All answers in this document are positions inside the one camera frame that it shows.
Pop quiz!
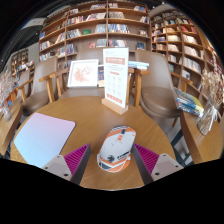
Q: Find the round wooden side table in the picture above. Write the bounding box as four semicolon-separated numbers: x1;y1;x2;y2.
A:
0;103;24;158
179;109;224;165

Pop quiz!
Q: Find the pastel blue pink mouse pad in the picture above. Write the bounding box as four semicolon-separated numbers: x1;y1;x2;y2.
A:
13;112;77;169

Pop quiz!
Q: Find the white orange sign, wooden base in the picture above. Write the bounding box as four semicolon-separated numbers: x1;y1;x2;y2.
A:
101;47;130;116

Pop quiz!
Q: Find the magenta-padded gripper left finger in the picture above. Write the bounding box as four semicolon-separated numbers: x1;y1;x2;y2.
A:
41;143;92;185

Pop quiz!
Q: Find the light blue book stack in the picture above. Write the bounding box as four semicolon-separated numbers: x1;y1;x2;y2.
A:
128;60;150;71

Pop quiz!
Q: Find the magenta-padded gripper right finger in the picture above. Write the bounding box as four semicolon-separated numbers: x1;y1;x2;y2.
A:
131;143;184;186

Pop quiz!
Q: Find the white hanging ceiling panel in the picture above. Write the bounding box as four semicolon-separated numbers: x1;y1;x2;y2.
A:
23;17;46;29

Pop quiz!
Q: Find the curved wooden bookshelf unit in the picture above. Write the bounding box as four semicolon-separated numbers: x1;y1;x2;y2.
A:
149;9;224;111

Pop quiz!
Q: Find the brown padded wooden armchair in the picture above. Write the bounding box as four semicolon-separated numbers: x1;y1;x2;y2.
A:
16;56;59;116
39;48;150;108
134;49;194;128

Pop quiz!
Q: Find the glass vase with dried flowers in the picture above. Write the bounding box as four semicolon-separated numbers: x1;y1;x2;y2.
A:
196;68;224;136
0;69;18;123

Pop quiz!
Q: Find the white orange patterned computer mouse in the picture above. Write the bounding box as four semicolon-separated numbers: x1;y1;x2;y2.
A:
96;125;137;173

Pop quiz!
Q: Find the stack of colourful books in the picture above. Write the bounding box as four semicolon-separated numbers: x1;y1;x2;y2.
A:
174;88;205;118

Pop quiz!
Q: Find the distant wooden bookshelf unit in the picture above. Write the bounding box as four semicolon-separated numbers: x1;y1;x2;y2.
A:
10;48;29;78

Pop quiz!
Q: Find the white framed floral picture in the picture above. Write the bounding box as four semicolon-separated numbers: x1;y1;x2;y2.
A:
66;58;100;88

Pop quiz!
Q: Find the wide wooden bookshelf unit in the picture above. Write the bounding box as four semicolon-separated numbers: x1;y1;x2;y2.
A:
38;1;151;71

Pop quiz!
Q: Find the dark upright book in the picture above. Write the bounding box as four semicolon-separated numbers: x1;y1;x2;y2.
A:
97;64;105;88

